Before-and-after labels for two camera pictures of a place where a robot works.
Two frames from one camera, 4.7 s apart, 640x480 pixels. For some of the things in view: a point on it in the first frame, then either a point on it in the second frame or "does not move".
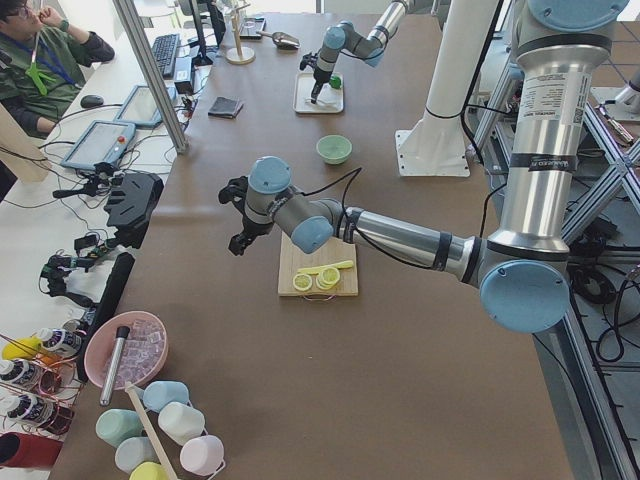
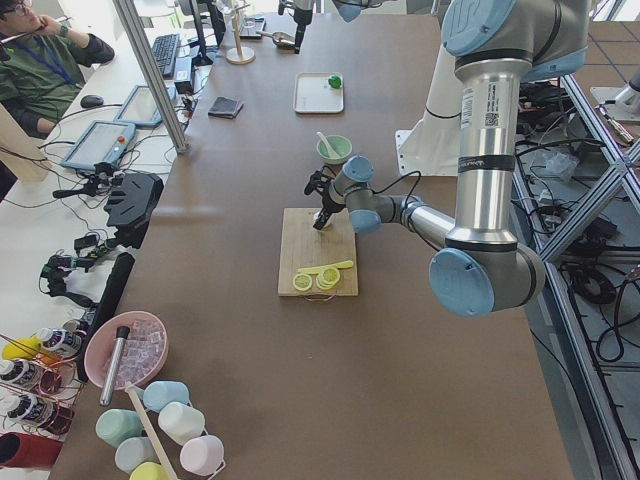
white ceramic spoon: [318, 102] -> [332, 153]
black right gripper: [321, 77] -> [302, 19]
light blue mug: [134, 451] does not move
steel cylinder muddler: [122, 333] does not move
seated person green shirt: [43, 61] does not move
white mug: [181, 422] does not move
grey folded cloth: [225, 107] does not move
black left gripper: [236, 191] -> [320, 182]
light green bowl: [334, 149] does not move
